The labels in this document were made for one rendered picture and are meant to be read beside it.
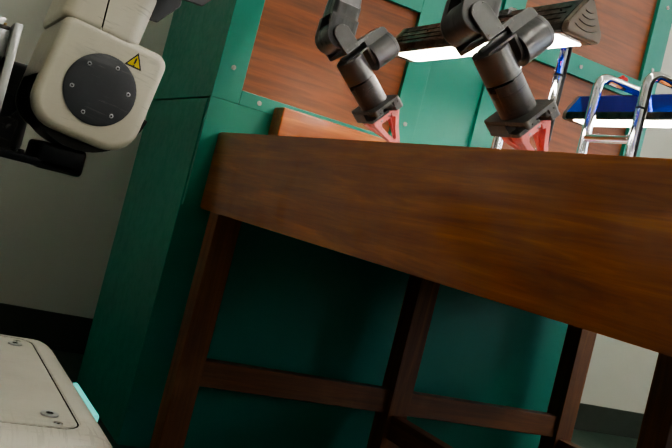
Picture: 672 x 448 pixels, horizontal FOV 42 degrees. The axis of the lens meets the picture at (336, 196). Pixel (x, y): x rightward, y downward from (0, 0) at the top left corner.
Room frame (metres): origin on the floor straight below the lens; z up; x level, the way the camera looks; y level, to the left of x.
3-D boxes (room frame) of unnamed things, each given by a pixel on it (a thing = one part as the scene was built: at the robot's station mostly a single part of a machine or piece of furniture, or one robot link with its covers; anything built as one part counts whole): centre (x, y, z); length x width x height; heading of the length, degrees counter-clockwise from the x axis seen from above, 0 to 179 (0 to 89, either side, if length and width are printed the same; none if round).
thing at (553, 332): (2.57, -0.14, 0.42); 1.36 x 0.55 x 0.84; 117
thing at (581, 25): (1.76, -0.21, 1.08); 0.62 x 0.08 x 0.07; 27
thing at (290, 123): (2.13, 0.05, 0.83); 0.30 x 0.06 x 0.07; 117
